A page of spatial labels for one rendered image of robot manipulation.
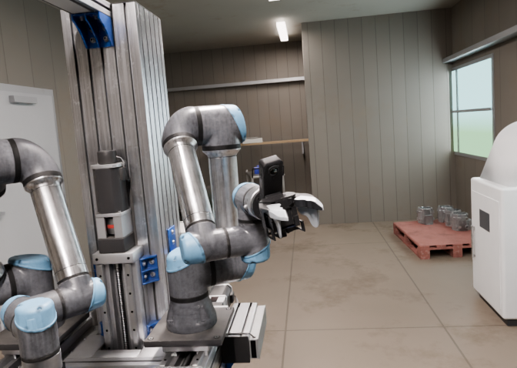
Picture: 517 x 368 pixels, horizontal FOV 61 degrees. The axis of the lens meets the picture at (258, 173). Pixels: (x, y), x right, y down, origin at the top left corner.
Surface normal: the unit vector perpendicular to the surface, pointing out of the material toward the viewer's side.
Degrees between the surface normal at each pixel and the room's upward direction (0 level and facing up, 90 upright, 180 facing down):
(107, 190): 90
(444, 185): 90
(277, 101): 90
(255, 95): 90
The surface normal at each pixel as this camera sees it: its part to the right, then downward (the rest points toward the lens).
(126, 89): -0.11, 0.11
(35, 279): 0.65, 0.00
